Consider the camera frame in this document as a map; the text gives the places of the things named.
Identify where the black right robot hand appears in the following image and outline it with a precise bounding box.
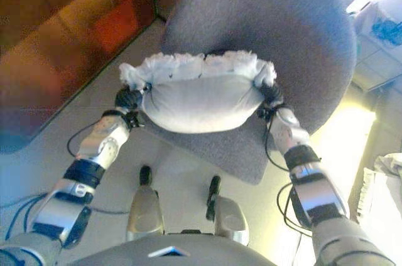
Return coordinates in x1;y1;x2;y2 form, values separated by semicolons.
256;83;285;110

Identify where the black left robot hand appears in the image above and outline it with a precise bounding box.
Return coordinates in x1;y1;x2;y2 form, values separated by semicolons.
114;85;148;110

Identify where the cream fringed cushion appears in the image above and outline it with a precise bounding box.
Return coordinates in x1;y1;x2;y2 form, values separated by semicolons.
119;51;278;134

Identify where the grey fabric armchair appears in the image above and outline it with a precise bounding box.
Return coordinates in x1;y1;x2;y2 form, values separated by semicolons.
143;0;358;185

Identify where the brown wooden cabinet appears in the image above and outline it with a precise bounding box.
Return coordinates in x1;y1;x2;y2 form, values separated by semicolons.
0;0;158;154

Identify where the white bag blue print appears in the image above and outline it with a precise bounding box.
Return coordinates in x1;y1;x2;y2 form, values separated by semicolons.
354;1;402;50

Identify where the white cloth pile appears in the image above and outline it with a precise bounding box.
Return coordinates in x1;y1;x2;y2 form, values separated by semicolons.
354;152;402;226

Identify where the grey robot torso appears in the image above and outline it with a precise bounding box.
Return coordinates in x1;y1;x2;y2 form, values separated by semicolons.
72;230;277;266

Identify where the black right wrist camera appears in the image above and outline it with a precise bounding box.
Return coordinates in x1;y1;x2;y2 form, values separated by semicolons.
257;107;274;122

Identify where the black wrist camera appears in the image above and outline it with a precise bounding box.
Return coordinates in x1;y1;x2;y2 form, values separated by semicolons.
257;107;274;122
125;111;141;129

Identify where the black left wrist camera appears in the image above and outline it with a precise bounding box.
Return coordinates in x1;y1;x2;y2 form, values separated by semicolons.
125;111;141;129

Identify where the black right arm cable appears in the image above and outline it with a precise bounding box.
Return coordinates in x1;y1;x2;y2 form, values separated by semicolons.
263;118;291;173

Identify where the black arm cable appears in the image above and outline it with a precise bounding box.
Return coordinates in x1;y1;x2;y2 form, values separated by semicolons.
67;121;101;157
263;118;291;173

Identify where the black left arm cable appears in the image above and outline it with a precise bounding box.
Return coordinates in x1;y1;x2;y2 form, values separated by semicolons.
67;121;101;157

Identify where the black floor cable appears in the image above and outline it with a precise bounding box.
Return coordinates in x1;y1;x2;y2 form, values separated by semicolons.
0;195;129;215

